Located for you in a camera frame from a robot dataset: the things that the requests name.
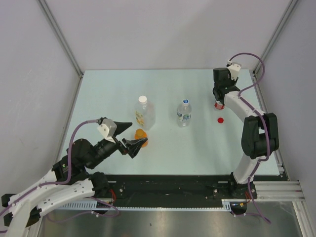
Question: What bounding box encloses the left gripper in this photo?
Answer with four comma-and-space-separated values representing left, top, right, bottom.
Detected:
87, 121, 148, 169

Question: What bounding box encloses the clear bottle red label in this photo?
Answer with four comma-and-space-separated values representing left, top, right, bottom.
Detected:
214, 101, 225, 110

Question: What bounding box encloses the water bottle blue cap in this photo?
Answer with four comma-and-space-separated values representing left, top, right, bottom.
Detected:
177, 99, 192, 127

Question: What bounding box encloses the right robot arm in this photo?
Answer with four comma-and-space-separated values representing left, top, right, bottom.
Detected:
212, 64, 279, 198

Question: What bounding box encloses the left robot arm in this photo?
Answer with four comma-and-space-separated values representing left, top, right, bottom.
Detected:
0, 118, 148, 227

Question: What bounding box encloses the small orange bottle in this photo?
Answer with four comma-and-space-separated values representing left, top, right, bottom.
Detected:
134, 129, 148, 140

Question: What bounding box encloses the square bottle white cap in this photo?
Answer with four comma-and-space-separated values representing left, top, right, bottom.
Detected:
134, 95, 156, 130

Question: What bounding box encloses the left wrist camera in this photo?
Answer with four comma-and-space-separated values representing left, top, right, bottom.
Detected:
97, 118, 117, 143

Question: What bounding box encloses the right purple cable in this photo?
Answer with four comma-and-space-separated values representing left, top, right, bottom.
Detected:
228, 52, 271, 161

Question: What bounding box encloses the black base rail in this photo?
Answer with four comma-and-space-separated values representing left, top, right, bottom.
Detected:
90, 173, 257, 208

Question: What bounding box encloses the white cable duct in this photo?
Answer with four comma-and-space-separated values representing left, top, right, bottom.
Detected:
56, 199, 247, 212

